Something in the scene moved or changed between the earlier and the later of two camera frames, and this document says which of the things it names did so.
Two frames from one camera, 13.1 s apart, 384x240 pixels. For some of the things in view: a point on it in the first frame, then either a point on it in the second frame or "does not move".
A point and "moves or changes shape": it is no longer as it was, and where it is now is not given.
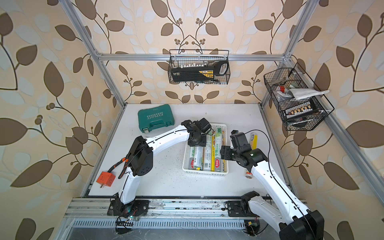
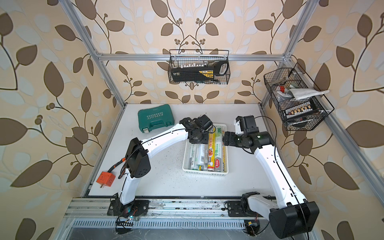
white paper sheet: (299, 93) does not move
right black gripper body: (230, 153) → (236, 139)
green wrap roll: (218, 144) does not move
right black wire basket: (295, 98) does not move
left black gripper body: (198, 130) does not move
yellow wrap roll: (253, 143) moves or changes shape
